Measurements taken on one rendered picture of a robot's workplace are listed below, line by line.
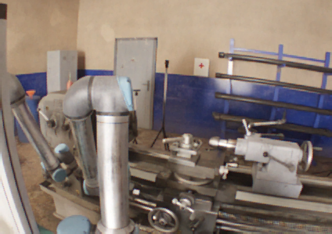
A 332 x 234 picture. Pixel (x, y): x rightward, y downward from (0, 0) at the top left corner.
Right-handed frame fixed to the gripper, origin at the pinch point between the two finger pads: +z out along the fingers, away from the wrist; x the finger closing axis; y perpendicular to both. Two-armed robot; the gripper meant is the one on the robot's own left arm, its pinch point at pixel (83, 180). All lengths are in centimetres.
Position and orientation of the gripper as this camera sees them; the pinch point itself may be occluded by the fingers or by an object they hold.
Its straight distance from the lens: 159.3
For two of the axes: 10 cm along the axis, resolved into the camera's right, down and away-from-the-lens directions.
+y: 4.1, -5.8, 7.0
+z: 2.3, 8.1, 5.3
